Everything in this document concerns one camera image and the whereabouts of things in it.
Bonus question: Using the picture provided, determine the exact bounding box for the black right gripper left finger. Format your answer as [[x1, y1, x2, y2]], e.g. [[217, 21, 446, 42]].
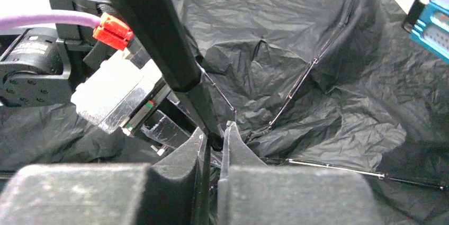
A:
[[150, 128, 207, 181]]

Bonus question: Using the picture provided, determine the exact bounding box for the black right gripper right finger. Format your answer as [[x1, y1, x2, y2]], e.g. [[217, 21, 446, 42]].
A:
[[221, 121, 267, 169]]

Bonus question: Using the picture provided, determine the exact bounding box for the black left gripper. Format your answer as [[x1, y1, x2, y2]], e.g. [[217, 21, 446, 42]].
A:
[[121, 90, 196, 157]]

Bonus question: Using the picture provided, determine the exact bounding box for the beige black folding umbrella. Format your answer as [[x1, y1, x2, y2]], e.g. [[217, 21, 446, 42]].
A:
[[0, 0, 449, 225]]

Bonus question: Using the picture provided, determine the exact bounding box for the teal network switch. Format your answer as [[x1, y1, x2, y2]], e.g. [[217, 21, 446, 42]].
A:
[[402, 0, 448, 62]]

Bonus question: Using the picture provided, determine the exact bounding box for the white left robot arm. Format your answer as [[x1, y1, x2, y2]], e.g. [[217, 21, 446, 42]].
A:
[[1, 0, 201, 170]]

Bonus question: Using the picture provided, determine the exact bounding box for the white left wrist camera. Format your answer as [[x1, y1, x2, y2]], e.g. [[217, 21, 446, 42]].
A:
[[70, 49, 162, 134]]

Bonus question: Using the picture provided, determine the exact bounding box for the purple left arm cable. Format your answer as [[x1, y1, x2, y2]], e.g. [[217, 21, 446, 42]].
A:
[[0, 9, 134, 51]]

